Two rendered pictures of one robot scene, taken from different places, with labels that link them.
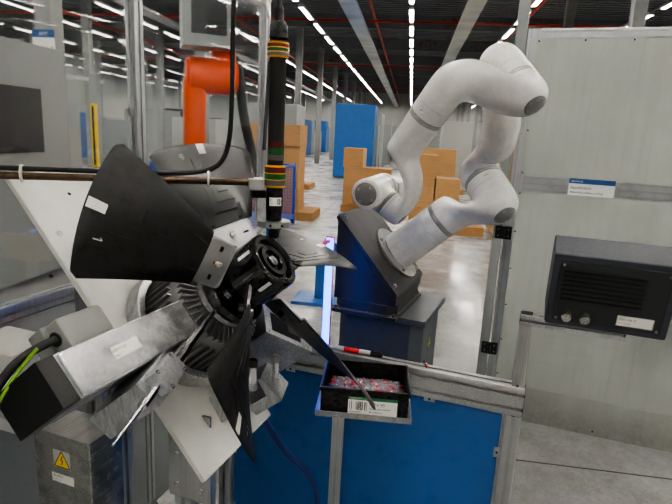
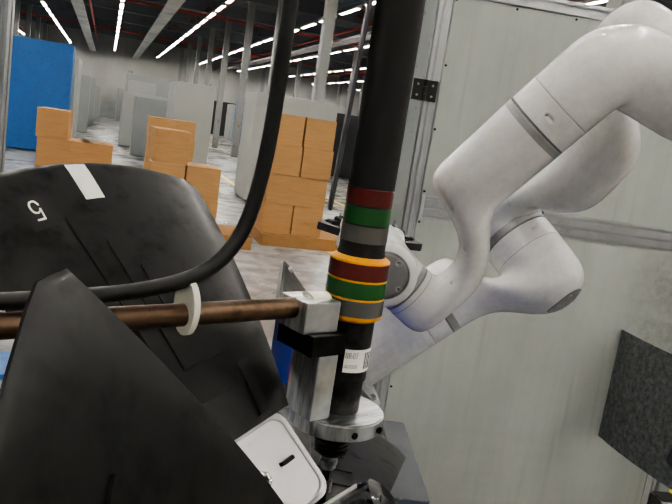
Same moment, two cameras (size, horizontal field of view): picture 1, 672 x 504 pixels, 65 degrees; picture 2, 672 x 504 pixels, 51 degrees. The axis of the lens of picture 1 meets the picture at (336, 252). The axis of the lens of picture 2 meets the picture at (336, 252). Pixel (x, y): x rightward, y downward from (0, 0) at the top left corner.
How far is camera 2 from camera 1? 0.76 m
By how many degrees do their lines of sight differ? 26
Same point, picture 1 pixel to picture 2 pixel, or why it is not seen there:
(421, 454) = not seen: outside the picture
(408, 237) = (387, 336)
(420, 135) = (530, 166)
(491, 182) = (547, 243)
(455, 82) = (634, 69)
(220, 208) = (198, 390)
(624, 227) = not seen: hidden behind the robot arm
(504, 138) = (617, 175)
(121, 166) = (81, 419)
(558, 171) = not seen: hidden behind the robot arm
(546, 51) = (465, 16)
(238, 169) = (202, 248)
